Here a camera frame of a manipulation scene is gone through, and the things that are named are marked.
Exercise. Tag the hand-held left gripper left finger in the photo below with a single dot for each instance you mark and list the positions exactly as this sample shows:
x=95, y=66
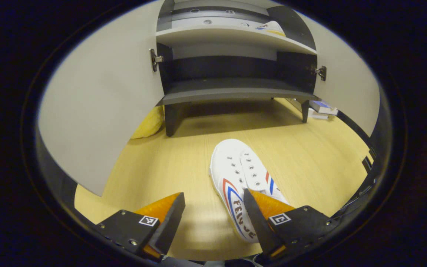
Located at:
x=169, y=226

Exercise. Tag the white book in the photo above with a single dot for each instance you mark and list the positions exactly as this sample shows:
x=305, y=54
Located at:
x=317, y=115

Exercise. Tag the white striped canvas shoe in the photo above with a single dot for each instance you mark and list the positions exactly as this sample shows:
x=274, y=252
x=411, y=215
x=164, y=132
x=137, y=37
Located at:
x=232, y=174
x=271, y=29

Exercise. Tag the blue cover book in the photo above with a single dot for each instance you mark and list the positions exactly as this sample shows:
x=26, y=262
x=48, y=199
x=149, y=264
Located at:
x=321, y=105

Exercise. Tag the yellow soft cushion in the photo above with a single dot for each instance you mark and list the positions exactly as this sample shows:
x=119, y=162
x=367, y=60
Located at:
x=148, y=124

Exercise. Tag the grey shoe cabinet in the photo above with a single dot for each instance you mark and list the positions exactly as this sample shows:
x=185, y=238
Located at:
x=232, y=89

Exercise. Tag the metal door hinge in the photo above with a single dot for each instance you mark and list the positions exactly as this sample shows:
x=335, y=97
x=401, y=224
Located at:
x=321, y=72
x=155, y=59

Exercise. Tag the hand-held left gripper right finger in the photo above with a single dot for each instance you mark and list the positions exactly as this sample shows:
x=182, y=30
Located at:
x=260, y=226

